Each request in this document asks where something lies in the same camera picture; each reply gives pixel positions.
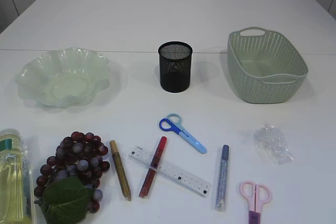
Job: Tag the clear plastic sheet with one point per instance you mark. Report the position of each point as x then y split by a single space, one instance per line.
272 145

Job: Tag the pink scissors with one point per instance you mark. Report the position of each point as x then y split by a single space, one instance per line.
254 201

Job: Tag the red grape bunch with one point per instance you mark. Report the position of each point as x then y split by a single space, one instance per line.
67 188

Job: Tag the yellow liquid plastic bottle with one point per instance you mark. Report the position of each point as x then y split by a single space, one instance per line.
16 191

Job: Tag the black mesh pen holder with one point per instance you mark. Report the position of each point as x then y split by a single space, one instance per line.
175 59

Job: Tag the clear plastic ruler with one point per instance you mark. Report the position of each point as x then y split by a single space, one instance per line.
172 172

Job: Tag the gold glitter pen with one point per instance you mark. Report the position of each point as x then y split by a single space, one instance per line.
125 188

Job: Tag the red glitter pen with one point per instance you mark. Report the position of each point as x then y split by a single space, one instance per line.
144 192

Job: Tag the green wavy glass plate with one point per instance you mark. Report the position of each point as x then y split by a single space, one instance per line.
63 78

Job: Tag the green plastic woven basket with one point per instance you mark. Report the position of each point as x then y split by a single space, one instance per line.
266 68

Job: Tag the silver blue glitter pen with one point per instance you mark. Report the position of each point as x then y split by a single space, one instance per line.
222 180

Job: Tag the blue scissors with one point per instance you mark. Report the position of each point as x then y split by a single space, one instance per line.
173 122

